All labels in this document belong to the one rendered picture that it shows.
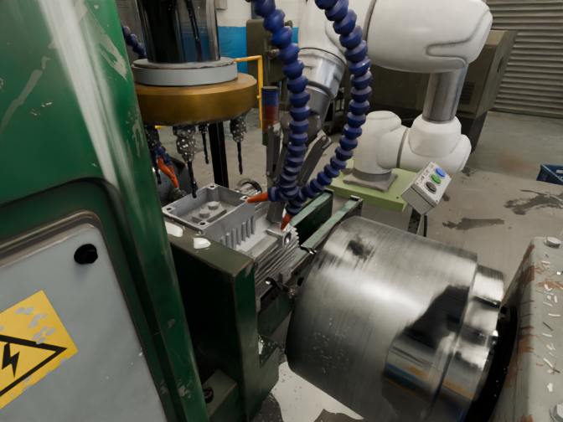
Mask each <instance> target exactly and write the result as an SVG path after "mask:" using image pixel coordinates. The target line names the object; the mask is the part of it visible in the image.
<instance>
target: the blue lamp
mask: <svg viewBox="0 0 563 422"><path fill-rule="evenodd" d="M261 104H262V105H263V106H277V105H279V90H277V91H263V90H261Z"/></svg>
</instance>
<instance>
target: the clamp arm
mask: <svg viewBox="0 0 563 422"><path fill-rule="evenodd" d="M208 131H209V144H210V151H211V158H212V166H213V173H214V183H215V184H218V185H220V186H223V187H226V188H230V186H229V177H228V168H227V159H226V150H225V133H224V123H223V122H218V123H213V124H209V126H208Z"/></svg>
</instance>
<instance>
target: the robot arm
mask: <svg viewBox="0 0 563 422"><path fill-rule="evenodd" d="M485 3H486V0H349V6H348V8H349V9H353V10H354V11H355V13H356V14H357V21H356V24H358V25H360V27H361V28H362V29H363V31H364V34H363V37H362V38H361V40H364V41H365V42H366V43H367V45H368V51H367V53H366V54H365V55H367V56H369V58H370V61H371V64H374V65H378V66H381V67H383V68H386V69H395V70H400V71H408V72H417V73H431V74H430V79H429V83H428V87H427V92H426V99H425V104H424V108H423V112H422V114H421V115H420V116H418V117H417V118H416V119H415V120H414V122H413V124H412V127H411V128H408V127H405V126H402V125H401V119H400V118H399V117H398V116H397V115H395V114H394V113H393V112H391V111H374V112H371V113H369V114H368V115H367V116H366V122H365V123H364V124H363V125H362V126H361V128H362V130H363V131H362V135H361V136H360V137H358V138H357V140H358V146H357V147H356V148H355V149H354V165H353V166H346V168H345V169H341V172H343V173H345V174H348V176H347V177H345V178H343V183H347V184H353V185H357V186H360V187H365V188H371V189H374V190H377V191H380V192H382V193H386V192H388V187H389V186H390V185H391V183H392V182H393V181H394V180H395V179H396V178H397V177H398V174H397V173H395V172H392V169H394V168H399V169H403V170H406V171H409V172H416V173H418V172H419V171H420V170H421V169H422V168H424V167H425V166H426V165H427V164H428V163H429V162H430V161H433V162H434V163H435V164H436V165H437V166H438V167H439V168H441V169H442V170H443V171H444V172H445V173H446V174H447V175H449V174H453V173H456V172H459V171H462V169H463V168H464V166H465V164H466V162H467V159H468V156H469V154H470V151H471V144H470V141H469V140H468V138H467V137H466V136H465V135H462V134H461V124H460V122H459V120H458V119H457V118H456V117H455V114H456V111H457V105H458V102H459V99H460V95H461V92H462V87H463V83H464V80H465V77H466V73H467V67H468V65H469V64H470V63H471V62H473V61H474V60H475V59H476V58H477V57H478V56H479V54H480V52H481V50H482V48H483V46H484V44H485V41H486V39H487V37H488V33H489V31H490V29H491V26H492V22H493V17H492V15H491V13H490V12H489V7H488V6H487V5H486V4H485ZM339 36H340V34H336V33H335V32H334V30H333V22H331V21H328V20H327V18H326V16H325V14H324V10H322V9H319V8H318V7H317V5H316V4H315V2H314V0H307V4H306V7H305V9H304V12H303V15H302V20H301V23H300V27H299V31H298V36H297V40H298V44H297V45H298V47H299V49H300V51H299V52H298V59H301V60H302V61H303V63H304V65H305V68H304V69H303V72H302V75H306V76H307V80H308V84H307V86H306V89H305V90H307V91H308V92H309V95H310V100H309V101H308V102H307V106H309V108H310V114H309V116H307V119H308V120H309V128H308V129H307V130H306V133H307V138H308V140H307V141H306V142H304V144H305V145H306V152H307V151H308V148H309V145H310V143H312V142H313V141H314V140H315V139H316V143H315V144H314V145H313V147H312V149H311V151H310V152H309V154H308V156H307V158H306V160H305V162H304V163H303V165H301V171H300V173H299V174H298V175H297V179H296V182H297V186H298V187H303V185H305V184H306V183H307V181H308V179H309V178H310V176H311V174H312V172H313V170H314V168H315V167H316V166H317V164H318V161H319V159H320V158H321V156H322V154H323V152H324V151H325V150H326V149H327V148H328V147H329V146H330V145H331V144H332V143H333V140H332V139H331V138H329V137H328V136H327V135H326V134H325V133H324V132H323V129H324V127H323V121H324V119H325V117H326V115H327V112H328V107H329V104H330V101H331V99H333V98H335V96H336V95H337V92H338V88H339V85H340V81H341V79H342V76H343V73H344V68H345V65H346V64H349V60H346V59H345V56H344V50H345V49H346V48H344V47H342V46H341V44H340V42H339ZM290 94H291V91H289V94H288V97H287V103H286V105H285V114H284V115H283V117H282V118H281V120H280V122H279V123H277V124H275V125H274V126H273V125H271V124H270V125H268V126H267V131H268V135H269V142H268V151H267V161H266V175H267V176H268V177H269V178H270V179H271V180H272V181H273V184H272V187H275V188H278V181H279V179H280V177H279V173H280V171H281V170H282V169H283V164H284V163H285V161H286V156H287V154H288V150H287V145H288V143H289V142H290V141H289V139H288V135H289V132H290V131H292V129H291V128H290V127H289V122H290V120H291V119H292V117H291V116H290V114H289V112H290V108H291V107H292V106H293V105H292V104H291V103H290V102H289V95H290ZM282 133H283V136H284V137H283V139H282V143H281V137H280V136H281V135H282ZM281 144H282V148H281V153H280V145H281ZM306 152H305V153H304V154H303V156H304V157H305V155H306ZM287 203H288V201H287V202H282V201H281V200H279V202H277V203H272V202H271V203H270V206H269V209H268V212H267V215H266V219H268V220H270V221H272V222H281V219H282V214H283V211H284V208H285V205H286V204H287Z"/></svg>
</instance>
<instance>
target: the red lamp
mask: <svg viewBox="0 0 563 422"><path fill-rule="evenodd" d="M261 118H262V119H265V120H275V119H278V118H279V105H274V106H266V105H261Z"/></svg>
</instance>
